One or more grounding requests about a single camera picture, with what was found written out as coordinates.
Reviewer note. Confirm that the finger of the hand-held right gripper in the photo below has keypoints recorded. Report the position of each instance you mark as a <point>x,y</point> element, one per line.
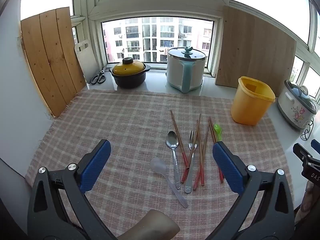
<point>316,146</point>
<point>301,152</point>

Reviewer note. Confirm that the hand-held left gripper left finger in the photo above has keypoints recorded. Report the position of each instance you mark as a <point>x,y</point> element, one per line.
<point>96,165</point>

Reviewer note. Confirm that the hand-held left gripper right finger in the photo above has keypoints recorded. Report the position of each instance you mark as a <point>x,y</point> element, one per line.
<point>226,168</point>

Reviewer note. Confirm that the pile of wooden chopsticks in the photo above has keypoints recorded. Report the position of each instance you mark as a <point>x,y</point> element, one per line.
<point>200,150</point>

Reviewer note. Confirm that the metal fork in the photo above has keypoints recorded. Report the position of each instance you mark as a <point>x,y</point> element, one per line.
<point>189,180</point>

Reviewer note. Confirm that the green plastic spoon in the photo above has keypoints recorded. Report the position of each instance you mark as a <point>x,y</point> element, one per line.
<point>217,130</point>

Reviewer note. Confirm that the metal spoon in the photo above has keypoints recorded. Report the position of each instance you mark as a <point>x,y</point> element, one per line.
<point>172,140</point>

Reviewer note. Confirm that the translucent plastic spoon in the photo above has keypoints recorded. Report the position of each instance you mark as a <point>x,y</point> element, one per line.
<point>157,166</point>

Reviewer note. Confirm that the yellow plastic container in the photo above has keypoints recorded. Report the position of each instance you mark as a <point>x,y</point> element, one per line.
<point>247,107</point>

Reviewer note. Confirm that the person's right hand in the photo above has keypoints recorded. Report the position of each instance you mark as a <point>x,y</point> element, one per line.
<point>308,200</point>

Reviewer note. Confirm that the pink checked tablecloth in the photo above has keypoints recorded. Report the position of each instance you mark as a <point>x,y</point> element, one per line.
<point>125,130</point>

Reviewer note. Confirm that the white floral slow cooker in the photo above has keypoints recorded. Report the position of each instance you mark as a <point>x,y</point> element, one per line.
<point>292,105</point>

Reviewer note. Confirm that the tan rounded object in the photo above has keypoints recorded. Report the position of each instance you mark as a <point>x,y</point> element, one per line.
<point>152,225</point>

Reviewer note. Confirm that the black scissors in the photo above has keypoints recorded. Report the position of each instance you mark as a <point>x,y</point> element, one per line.
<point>96,79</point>

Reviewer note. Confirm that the black clay pot yellow lid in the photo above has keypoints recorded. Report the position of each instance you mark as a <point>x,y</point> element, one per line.
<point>128,78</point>

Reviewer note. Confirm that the white cutting board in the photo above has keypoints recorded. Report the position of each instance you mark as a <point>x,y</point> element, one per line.
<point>86,62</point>

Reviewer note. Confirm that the white teal electric pot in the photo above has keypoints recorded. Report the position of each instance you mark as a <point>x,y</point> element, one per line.
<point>175,72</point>

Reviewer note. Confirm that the light oak board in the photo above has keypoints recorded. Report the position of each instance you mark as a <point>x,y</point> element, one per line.
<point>250,55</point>

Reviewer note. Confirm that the pine plank board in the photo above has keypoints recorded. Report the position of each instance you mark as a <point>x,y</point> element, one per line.
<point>50,62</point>

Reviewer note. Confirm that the white window frame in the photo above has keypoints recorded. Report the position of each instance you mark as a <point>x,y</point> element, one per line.
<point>160,7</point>

